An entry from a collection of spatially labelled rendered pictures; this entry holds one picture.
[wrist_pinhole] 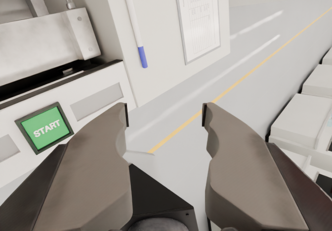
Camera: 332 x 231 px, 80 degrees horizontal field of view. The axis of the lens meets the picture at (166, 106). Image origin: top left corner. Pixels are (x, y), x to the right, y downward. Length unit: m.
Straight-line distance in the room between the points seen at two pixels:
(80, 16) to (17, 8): 0.11
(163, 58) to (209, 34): 0.16
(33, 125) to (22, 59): 0.12
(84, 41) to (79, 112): 0.12
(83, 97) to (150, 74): 0.13
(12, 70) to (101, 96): 0.13
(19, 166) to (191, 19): 0.40
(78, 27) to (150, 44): 0.12
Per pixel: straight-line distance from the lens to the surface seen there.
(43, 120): 0.32
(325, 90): 6.52
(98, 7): 0.38
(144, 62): 0.37
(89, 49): 0.39
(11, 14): 0.45
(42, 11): 0.43
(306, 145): 4.69
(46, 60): 0.39
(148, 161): 0.68
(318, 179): 4.13
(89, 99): 0.34
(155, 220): 0.51
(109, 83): 0.35
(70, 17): 0.38
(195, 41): 0.48
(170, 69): 0.43
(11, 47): 0.39
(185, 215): 0.51
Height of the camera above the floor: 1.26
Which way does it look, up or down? 43 degrees down
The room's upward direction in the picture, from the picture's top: 107 degrees clockwise
